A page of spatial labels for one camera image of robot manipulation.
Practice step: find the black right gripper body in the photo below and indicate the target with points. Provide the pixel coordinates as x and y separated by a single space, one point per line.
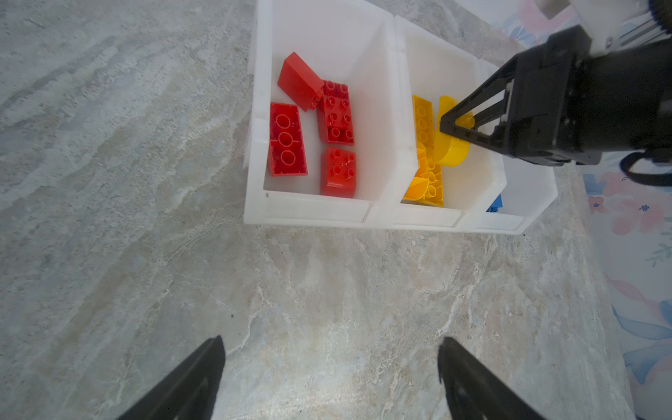
566 105

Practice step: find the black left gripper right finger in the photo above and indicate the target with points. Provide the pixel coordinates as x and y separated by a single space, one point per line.
473 391

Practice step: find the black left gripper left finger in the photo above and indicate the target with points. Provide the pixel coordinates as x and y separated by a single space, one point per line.
189 391

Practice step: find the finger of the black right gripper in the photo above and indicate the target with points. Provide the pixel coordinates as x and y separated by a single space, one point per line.
498 141
492 101

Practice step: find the blue lego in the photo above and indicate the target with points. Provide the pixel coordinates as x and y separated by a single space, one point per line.
496 206

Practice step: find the yellow long lego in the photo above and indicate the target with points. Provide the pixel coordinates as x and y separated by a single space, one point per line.
434 195
424 126

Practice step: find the white three-compartment bin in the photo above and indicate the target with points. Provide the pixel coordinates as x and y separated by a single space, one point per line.
384 60

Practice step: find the red square lego brick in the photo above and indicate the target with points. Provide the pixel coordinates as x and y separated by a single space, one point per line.
338 173

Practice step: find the red long lego brick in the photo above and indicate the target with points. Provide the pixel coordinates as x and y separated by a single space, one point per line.
334 112

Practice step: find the small red lego brick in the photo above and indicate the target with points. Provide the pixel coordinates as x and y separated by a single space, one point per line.
301 83

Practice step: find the red curved lego brick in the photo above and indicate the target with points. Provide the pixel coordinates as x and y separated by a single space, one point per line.
287 157

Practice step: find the yellow curved lego brick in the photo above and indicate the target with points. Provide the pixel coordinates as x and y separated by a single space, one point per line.
417 189

